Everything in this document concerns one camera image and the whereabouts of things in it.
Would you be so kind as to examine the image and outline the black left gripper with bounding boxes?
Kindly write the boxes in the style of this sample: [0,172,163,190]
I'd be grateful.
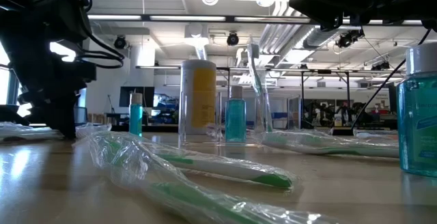
[18,41,98,139]

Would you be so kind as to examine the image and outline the blue mouthwash bottle white cap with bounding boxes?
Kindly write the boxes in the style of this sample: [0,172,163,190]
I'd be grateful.
[224,85,247,143]
[128,92,144,137]
[396,42,437,178]

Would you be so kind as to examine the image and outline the clear acrylic organizer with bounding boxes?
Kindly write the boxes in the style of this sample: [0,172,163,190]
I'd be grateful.
[178,90,302,146]

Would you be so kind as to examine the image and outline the pink toothbrush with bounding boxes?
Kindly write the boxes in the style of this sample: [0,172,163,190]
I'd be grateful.
[354,129,399,140]

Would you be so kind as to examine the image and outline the black ceiling spotlight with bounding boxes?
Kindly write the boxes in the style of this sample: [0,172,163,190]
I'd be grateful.
[113,35,128,50]
[336,29,365,49]
[226,31,240,46]

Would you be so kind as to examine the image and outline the large room window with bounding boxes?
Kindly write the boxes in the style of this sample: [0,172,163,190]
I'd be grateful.
[0,41,88,122]

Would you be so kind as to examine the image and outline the white canister with yellow label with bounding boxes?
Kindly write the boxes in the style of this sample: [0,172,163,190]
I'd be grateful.
[178,59,218,136]

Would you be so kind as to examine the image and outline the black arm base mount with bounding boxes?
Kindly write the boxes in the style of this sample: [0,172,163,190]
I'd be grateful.
[0,104,31,126]

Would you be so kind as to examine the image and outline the silver ventilation duct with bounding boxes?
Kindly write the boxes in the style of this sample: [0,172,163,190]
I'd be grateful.
[255,0,342,59]

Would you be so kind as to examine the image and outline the dark wall monitor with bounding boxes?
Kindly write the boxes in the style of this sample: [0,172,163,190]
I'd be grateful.
[119,86,155,108]

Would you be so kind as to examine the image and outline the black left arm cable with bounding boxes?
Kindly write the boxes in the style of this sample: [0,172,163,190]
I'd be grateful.
[73,0,126,70]

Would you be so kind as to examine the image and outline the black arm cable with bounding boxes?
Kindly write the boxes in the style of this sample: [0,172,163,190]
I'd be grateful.
[351,29,432,130]
[73,0,126,70]

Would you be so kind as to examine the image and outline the black metal stand frame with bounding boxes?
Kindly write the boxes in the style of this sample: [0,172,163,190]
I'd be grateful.
[218,67,351,129]

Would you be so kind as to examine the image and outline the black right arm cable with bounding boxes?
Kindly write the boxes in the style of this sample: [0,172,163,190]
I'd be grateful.
[351,29,432,130]

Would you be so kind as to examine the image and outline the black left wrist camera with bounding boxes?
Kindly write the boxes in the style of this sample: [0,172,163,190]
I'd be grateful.
[33,0,93,44]

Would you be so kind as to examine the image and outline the long ceiling light rail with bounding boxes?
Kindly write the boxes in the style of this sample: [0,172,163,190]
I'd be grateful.
[87,14,424,26]

